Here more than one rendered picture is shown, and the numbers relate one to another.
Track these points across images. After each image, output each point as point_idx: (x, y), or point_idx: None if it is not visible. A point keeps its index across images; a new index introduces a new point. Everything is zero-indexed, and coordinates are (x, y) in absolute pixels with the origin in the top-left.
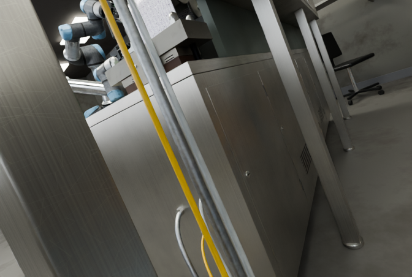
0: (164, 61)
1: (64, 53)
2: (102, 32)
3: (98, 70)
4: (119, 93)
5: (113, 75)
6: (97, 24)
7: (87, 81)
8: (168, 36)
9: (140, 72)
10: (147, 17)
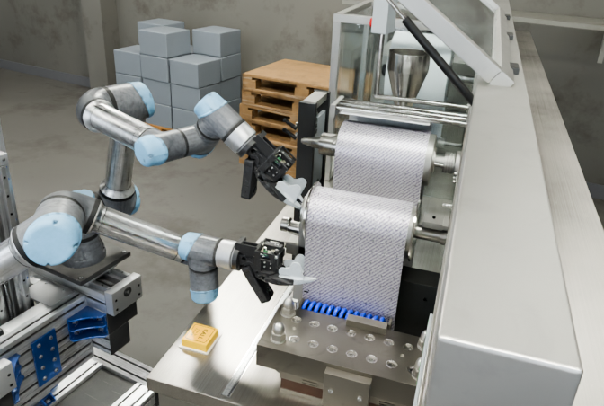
0: (377, 401)
1: (86, 117)
2: (210, 152)
3: (196, 251)
4: (216, 295)
5: (273, 358)
6: (212, 144)
7: (144, 225)
8: (406, 393)
9: (334, 400)
10: (346, 252)
